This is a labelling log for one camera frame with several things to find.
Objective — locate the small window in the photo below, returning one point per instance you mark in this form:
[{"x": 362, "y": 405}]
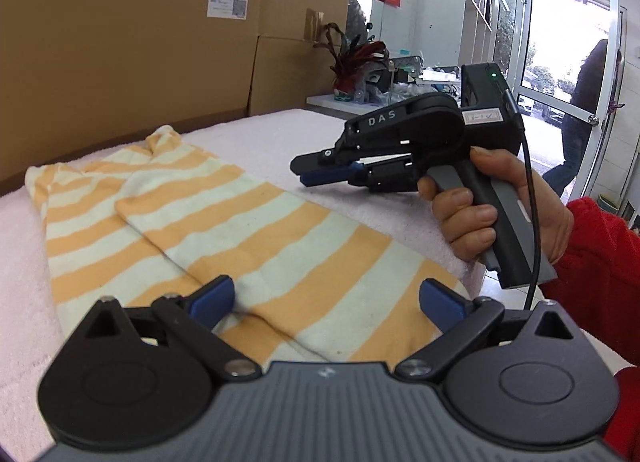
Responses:
[{"x": 365, "y": 27}]

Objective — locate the white shelf cabinet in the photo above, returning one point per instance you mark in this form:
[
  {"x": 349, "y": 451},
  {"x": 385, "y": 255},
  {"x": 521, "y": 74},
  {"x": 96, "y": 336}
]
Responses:
[{"x": 445, "y": 27}]

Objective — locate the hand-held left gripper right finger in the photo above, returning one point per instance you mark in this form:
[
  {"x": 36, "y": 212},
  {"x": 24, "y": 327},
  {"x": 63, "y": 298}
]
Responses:
[{"x": 442, "y": 302}]

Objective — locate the brown tape patch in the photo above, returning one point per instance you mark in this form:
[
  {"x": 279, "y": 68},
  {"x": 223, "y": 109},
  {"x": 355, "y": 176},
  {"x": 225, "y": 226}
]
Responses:
[{"x": 314, "y": 24}]

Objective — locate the orange white striped shirt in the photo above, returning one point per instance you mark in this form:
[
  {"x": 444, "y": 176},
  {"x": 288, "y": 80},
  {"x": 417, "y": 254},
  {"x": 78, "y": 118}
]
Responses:
[{"x": 250, "y": 222}]

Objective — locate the person's right hand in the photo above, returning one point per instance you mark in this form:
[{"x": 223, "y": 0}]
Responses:
[{"x": 465, "y": 227}]

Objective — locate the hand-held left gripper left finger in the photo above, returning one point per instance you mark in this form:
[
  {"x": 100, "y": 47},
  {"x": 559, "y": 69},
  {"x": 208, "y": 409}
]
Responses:
[{"x": 215, "y": 299}]

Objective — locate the grey metal clamp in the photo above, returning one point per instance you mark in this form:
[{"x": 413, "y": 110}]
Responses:
[{"x": 395, "y": 69}]

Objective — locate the large labelled cardboard box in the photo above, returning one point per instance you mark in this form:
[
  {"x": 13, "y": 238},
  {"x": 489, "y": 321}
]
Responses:
[{"x": 125, "y": 67}]

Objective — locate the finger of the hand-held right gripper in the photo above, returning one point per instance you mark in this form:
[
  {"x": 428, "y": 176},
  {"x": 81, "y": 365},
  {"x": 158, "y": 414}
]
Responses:
[
  {"x": 320, "y": 159},
  {"x": 330, "y": 175}
]

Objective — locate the low cardboard box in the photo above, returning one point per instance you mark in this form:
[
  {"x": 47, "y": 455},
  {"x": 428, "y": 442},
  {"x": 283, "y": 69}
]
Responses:
[{"x": 285, "y": 77}]

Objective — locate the glass door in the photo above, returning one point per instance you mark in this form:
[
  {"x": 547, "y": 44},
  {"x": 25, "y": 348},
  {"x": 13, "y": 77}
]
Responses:
[{"x": 615, "y": 92}]

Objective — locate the white side table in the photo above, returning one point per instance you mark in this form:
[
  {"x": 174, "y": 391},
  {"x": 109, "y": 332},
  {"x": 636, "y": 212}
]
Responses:
[{"x": 325, "y": 99}]

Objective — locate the pink fleece blanket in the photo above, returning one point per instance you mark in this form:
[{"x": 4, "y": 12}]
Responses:
[{"x": 25, "y": 267}]

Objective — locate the potted red-leaf plant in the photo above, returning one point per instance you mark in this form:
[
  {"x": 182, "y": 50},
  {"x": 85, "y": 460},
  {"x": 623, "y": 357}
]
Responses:
[{"x": 350, "y": 62}]

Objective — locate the white label with square code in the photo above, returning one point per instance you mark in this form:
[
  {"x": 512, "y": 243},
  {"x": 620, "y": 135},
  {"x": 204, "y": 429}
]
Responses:
[{"x": 227, "y": 7}]

